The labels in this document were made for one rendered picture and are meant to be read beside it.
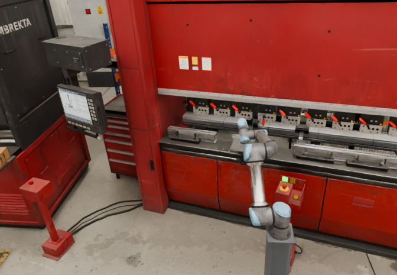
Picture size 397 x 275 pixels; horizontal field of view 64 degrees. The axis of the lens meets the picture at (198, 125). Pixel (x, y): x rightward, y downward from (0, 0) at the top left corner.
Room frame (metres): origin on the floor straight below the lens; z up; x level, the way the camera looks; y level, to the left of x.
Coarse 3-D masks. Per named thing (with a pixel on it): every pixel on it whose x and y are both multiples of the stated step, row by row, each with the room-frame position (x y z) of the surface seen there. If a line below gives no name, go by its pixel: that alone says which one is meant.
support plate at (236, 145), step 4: (236, 136) 2.50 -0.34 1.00; (236, 140) 2.42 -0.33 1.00; (252, 140) 2.41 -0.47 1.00; (232, 144) 2.36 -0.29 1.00; (236, 144) 2.35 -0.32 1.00; (240, 144) 2.35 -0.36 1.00; (244, 144) 2.35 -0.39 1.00; (232, 148) 2.29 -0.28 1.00; (236, 148) 2.29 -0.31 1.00; (240, 148) 2.28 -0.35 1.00
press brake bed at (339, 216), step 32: (192, 160) 2.57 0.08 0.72; (224, 160) 2.45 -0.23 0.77; (192, 192) 2.58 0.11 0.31; (224, 192) 2.44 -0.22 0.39; (320, 192) 2.12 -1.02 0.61; (352, 192) 2.03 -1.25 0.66; (384, 192) 1.94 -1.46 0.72; (320, 224) 2.12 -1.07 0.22; (352, 224) 2.01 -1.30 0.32; (384, 224) 1.92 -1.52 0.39; (384, 256) 1.90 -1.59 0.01
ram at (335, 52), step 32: (160, 32) 2.76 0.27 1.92; (192, 32) 2.65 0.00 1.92; (224, 32) 2.55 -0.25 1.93; (256, 32) 2.45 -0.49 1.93; (288, 32) 2.36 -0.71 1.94; (320, 32) 2.28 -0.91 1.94; (352, 32) 2.20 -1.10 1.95; (384, 32) 2.13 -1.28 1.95; (160, 64) 2.77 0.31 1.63; (192, 64) 2.66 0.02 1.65; (224, 64) 2.55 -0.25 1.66; (256, 64) 2.45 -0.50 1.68; (288, 64) 2.36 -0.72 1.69; (320, 64) 2.27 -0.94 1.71; (352, 64) 2.19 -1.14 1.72; (384, 64) 2.12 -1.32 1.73; (192, 96) 2.67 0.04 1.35; (256, 96) 2.45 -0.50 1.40; (288, 96) 2.35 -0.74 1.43; (320, 96) 2.26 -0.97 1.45; (352, 96) 2.18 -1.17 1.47; (384, 96) 2.10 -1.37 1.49
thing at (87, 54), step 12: (60, 36) 2.68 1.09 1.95; (72, 36) 2.66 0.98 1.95; (48, 48) 2.52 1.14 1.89; (60, 48) 2.43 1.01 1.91; (72, 48) 2.35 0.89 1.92; (84, 48) 2.28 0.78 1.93; (96, 48) 2.37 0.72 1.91; (108, 48) 2.46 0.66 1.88; (48, 60) 2.54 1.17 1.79; (60, 60) 2.44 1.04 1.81; (72, 60) 2.36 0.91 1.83; (84, 60) 2.28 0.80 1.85; (96, 60) 2.35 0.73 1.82; (108, 60) 2.44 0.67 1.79; (72, 72) 2.60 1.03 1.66; (72, 84) 2.58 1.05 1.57
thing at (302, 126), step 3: (297, 126) 2.55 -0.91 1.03; (300, 126) 2.55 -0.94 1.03; (303, 126) 2.54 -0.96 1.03; (306, 126) 2.54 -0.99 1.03; (297, 129) 2.52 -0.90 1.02; (300, 129) 2.51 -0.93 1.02; (303, 129) 2.51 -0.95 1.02; (306, 129) 2.50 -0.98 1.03; (300, 132) 2.48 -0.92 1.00; (303, 132) 2.48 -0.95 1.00; (306, 132) 2.49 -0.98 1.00; (300, 135) 2.43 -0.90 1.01; (300, 138) 2.38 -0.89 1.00
